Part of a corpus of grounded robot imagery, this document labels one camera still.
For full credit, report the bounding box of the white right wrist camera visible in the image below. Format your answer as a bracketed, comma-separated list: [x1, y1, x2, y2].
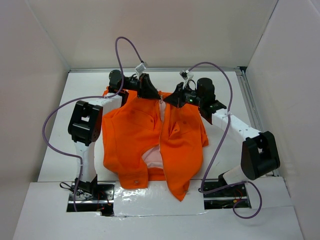
[179, 70, 194, 81]

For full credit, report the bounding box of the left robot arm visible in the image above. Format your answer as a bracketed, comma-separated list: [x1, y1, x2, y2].
[68, 70, 160, 200]

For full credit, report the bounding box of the purple cable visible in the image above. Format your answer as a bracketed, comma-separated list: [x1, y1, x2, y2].
[187, 61, 263, 220]
[41, 36, 145, 213]

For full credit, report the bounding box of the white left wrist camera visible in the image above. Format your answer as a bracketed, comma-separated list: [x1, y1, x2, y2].
[135, 62, 148, 76]

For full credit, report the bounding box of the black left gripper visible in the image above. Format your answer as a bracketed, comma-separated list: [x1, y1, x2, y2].
[121, 73, 162, 100]

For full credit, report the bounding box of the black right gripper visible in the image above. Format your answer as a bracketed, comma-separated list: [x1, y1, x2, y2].
[164, 81, 204, 109]

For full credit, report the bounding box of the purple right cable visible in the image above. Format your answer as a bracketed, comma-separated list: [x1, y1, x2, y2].
[187, 61, 263, 220]

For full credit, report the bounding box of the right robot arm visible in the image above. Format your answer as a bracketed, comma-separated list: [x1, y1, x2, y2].
[164, 77, 281, 196]

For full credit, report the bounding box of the orange jacket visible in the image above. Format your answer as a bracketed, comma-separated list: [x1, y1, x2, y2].
[101, 91, 209, 201]

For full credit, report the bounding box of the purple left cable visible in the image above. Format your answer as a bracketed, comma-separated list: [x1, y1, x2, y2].
[41, 36, 145, 213]

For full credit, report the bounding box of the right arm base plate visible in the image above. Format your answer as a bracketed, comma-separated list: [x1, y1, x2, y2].
[203, 184, 251, 210]

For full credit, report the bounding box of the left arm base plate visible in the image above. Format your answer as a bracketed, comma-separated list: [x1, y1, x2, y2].
[59, 181, 115, 217]

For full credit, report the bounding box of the white taped cover sheet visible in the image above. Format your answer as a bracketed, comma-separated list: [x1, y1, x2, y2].
[113, 180, 206, 217]

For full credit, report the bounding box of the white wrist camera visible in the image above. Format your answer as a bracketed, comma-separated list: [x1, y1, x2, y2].
[179, 70, 194, 81]
[135, 62, 148, 76]

